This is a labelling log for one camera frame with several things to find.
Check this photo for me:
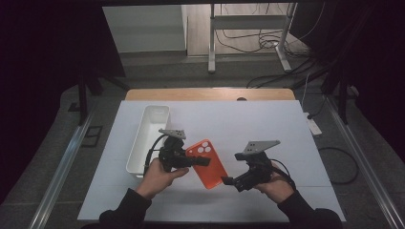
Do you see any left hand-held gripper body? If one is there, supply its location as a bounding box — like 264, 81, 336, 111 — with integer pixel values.
158, 128, 193, 174

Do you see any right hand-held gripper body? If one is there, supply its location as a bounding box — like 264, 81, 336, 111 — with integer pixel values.
234, 139, 282, 189

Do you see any orange phone case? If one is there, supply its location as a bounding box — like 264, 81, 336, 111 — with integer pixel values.
185, 138, 229, 190

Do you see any white plastic storage bin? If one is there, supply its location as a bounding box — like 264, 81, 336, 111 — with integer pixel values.
125, 105, 173, 178

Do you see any person's right hand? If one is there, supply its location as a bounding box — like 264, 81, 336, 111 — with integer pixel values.
254, 164, 295, 204

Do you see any person's left hand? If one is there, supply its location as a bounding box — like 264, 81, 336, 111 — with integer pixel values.
135, 157, 190, 200

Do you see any white power strip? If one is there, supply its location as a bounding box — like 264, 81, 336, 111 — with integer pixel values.
306, 114, 323, 137

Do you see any black metal stand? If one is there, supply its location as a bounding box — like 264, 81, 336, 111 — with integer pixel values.
76, 68, 130, 126
320, 61, 352, 126

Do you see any left hand-held gripper cable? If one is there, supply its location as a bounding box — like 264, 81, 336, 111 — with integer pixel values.
143, 133, 168, 176

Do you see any hand-held gripper cable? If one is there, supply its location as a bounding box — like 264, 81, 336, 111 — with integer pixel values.
143, 133, 168, 176
270, 157, 297, 191

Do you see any right hand-held gripper cable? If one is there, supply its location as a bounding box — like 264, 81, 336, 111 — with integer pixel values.
270, 157, 297, 191

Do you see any black rectangular floor frame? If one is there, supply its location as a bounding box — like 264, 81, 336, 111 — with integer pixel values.
80, 125, 104, 149

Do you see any black floor cable loop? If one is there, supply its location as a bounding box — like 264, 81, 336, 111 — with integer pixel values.
317, 146, 360, 186

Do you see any aluminium rail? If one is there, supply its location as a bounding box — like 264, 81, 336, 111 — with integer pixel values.
28, 113, 96, 229
324, 94, 405, 229

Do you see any white wall panel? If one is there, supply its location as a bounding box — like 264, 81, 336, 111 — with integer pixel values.
102, 4, 187, 53

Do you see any tangle of black cables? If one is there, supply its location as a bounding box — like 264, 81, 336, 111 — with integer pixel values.
215, 29, 309, 55

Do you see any grey metal desk frame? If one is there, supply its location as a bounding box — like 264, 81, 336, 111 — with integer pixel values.
207, 3, 299, 74

